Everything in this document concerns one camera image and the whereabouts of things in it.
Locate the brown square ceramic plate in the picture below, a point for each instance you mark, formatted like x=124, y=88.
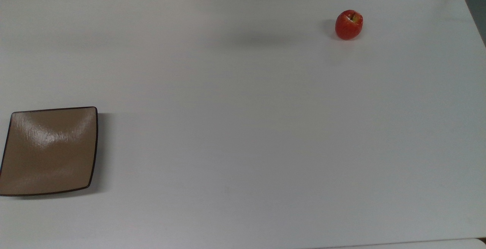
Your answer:
x=49, y=154

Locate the red apple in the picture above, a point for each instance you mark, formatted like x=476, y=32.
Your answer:
x=348, y=28

